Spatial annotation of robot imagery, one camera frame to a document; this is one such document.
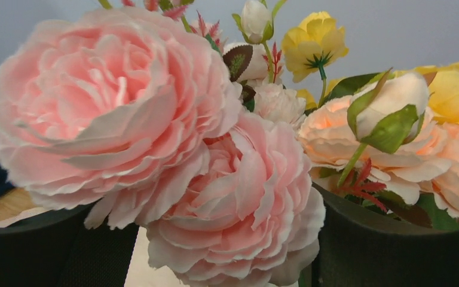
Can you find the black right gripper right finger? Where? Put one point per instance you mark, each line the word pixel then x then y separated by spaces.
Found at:
pixel 362 248

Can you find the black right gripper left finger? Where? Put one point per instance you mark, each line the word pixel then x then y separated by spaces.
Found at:
pixel 55 249

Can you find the pink paper flower wrap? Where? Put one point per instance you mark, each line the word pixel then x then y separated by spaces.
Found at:
pixel 139 272

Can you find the peach rose stem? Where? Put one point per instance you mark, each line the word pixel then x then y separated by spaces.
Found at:
pixel 394 142

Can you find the pale pink rose stem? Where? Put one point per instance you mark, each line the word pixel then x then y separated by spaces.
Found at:
pixel 251 68

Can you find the yellow and pink flowers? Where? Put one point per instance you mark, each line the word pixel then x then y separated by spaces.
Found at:
pixel 321 45

